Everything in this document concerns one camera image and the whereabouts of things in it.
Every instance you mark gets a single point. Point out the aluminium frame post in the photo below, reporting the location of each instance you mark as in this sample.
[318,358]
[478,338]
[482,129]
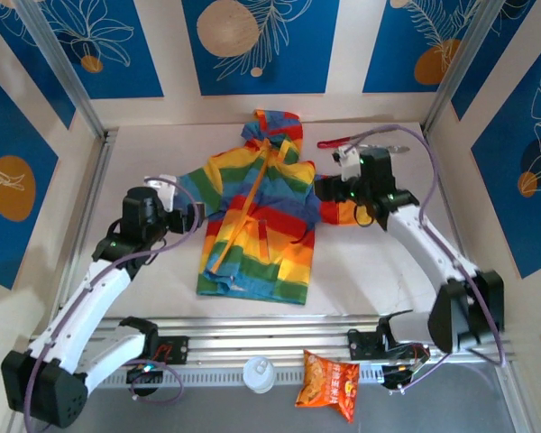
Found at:
[464,58]
[58,58]

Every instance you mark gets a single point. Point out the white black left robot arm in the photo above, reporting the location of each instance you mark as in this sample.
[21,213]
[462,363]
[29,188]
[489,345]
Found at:
[103,288]

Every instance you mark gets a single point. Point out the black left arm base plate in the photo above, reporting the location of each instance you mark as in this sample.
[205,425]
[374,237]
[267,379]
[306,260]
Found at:
[178,349]

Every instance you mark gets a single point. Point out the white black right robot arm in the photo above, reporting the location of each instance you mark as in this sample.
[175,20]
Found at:
[424,243]

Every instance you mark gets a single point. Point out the rainbow striped hooded jacket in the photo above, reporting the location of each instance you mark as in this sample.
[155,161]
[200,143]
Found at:
[270,225]

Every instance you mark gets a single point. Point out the blue floral wall panel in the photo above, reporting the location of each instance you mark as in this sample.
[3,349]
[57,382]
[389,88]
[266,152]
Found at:
[491,76]
[9,234]
[27,76]
[514,203]
[297,54]
[117,54]
[387,45]

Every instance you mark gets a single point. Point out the aluminium table side rail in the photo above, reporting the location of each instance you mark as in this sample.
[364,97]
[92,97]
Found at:
[449,203]
[80,234]

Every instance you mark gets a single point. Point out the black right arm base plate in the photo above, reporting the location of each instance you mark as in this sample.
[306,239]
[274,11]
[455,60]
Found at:
[363,345]

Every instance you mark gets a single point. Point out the orange snack chip bag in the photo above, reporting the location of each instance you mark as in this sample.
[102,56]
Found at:
[329,383]

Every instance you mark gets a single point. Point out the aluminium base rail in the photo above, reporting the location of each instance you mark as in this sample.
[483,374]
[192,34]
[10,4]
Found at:
[275,336]

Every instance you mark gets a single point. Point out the white plastic cup with lid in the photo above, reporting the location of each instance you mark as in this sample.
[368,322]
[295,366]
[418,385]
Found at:
[258,374]

